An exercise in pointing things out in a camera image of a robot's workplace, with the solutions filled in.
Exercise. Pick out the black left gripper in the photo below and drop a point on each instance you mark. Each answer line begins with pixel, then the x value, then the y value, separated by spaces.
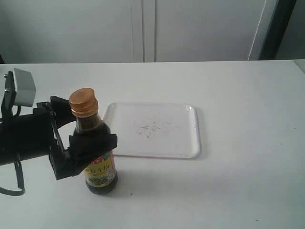
pixel 83 149

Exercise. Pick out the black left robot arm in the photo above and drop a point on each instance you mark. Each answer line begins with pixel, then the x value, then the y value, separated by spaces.
pixel 33 135

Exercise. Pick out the white plastic tray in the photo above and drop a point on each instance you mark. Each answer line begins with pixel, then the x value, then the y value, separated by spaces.
pixel 159 130

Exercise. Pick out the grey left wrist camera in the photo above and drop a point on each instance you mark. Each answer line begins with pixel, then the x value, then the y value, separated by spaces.
pixel 25 88

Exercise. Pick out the dark vertical post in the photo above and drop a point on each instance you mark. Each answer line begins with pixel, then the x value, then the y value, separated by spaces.
pixel 276 30

